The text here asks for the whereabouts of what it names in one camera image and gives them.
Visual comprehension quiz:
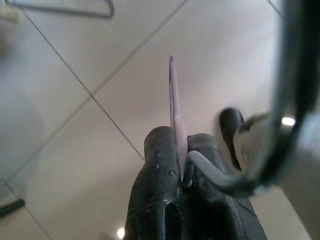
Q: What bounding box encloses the grey hanger with metal hook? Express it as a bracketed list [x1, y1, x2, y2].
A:
[168, 0, 313, 197]

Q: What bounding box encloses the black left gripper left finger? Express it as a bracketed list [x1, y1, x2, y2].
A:
[124, 126, 185, 240]

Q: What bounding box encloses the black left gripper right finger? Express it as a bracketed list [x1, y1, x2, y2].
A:
[182, 133, 268, 240]

